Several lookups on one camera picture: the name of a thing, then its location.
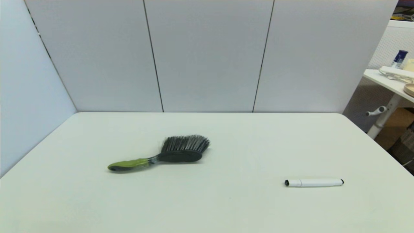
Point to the pale yellow box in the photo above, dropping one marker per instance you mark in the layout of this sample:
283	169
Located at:
410	64

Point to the white flat device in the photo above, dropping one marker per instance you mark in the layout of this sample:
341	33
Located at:
396	72

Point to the white marker with black ends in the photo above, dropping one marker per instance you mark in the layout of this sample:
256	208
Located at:
315	183

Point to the white side table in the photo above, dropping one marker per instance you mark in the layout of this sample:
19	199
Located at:
386	82

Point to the wooden bowl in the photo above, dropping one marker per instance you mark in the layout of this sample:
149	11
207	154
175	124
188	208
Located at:
410	89

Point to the dark woven crate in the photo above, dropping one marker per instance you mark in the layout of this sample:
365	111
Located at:
404	147

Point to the blue and white bottle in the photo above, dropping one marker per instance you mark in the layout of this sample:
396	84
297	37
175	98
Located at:
399	58

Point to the white perforated partition panel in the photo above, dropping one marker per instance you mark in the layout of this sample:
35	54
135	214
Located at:
365	97

